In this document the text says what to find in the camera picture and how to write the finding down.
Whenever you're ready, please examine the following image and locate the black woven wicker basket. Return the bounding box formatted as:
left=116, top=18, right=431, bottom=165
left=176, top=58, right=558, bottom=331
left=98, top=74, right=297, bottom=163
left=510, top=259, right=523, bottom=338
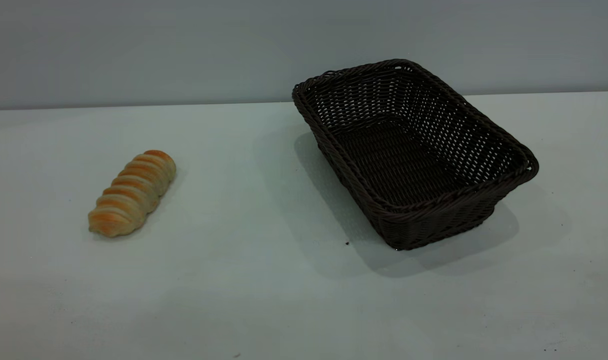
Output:
left=292, top=58, right=540, bottom=251

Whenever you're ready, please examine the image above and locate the golden ridged bread roll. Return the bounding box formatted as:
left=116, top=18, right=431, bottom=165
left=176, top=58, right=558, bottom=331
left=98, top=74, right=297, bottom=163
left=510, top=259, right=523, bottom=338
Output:
left=87, top=149, right=177, bottom=238

